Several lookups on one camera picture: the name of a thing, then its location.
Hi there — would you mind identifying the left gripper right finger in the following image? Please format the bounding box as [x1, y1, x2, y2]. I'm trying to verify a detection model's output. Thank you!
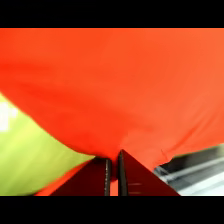
[117, 149, 181, 197]

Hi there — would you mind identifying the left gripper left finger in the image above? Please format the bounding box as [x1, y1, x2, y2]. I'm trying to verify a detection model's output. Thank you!
[49, 157, 113, 197]

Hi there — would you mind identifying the red garment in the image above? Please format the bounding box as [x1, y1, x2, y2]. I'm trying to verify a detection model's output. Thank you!
[0, 27, 224, 197]

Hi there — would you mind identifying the silver frame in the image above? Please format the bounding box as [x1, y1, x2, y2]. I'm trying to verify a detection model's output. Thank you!
[153, 144, 224, 197]

